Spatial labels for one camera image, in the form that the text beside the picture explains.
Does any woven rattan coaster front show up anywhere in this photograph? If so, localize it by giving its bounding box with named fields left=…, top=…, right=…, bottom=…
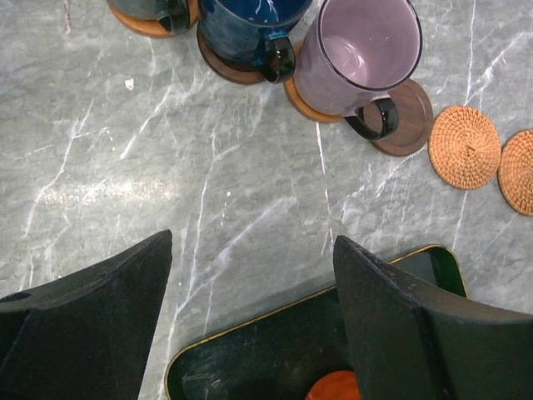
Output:
left=498, top=129, right=533, bottom=217

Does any orange cup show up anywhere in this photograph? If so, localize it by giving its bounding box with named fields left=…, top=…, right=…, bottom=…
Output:
left=305, top=371, right=361, bottom=400

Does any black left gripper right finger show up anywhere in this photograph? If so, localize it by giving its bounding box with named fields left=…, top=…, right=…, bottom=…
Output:
left=333, top=236, right=532, bottom=399

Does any woven rattan coaster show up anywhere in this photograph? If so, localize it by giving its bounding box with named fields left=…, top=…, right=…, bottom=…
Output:
left=498, top=129, right=533, bottom=217
left=428, top=105, right=501, bottom=190

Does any dark walnut coaster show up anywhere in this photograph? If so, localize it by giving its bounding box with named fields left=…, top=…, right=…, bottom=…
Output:
left=197, top=27, right=264, bottom=85
left=371, top=79, right=434, bottom=157

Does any lilac cup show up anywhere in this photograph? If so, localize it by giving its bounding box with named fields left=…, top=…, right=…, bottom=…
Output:
left=296, top=0, right=423, bottom=142

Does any dark green cup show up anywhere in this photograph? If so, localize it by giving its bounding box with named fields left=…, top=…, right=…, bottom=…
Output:
left=106, top=0, right=195, bottom=33

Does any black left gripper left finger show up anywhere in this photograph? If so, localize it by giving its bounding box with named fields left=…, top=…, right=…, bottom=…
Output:
left=1, top=230, right=172, bottom=399

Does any dark blue cup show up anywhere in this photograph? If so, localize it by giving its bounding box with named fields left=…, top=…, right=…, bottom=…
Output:
left=197, top=0, right=311, bottom=83

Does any black tray gold rim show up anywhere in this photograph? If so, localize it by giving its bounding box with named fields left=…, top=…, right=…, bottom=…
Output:
left=165, top=244, right=468, bottom=399

